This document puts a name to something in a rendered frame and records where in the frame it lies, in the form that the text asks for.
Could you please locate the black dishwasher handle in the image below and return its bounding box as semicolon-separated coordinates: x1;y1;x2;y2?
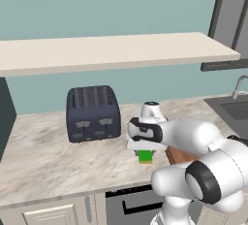
122;199;165;216

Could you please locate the dark blue toaster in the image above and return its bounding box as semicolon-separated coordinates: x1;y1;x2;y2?
65;84;122;145

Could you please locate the grey dishwasher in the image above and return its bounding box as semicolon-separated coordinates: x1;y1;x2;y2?
105;183;204;225

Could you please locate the brown wooden cutting board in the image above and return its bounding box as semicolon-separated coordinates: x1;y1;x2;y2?
165;145;203;166

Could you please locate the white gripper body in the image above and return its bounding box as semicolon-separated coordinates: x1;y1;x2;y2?
125;137;168;153

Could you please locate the cream wall shelf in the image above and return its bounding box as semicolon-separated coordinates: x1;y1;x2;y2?
0;31;242;78

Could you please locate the silver tap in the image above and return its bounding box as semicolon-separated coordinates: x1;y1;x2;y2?
232;75;248;100

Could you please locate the grey cupboard handle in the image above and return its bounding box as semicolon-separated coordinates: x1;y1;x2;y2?
83;195;94;224

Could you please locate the green and yellow sponge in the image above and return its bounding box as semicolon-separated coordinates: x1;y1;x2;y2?
138;149;154;165

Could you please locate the dark grey wall cabinet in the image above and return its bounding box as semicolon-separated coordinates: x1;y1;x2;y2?
200;0;248;73

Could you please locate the cream cupboard door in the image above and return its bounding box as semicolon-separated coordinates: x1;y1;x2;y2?
21;203;79;225

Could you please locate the dark grey sink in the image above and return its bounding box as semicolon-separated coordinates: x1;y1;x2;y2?
202;94;248;140

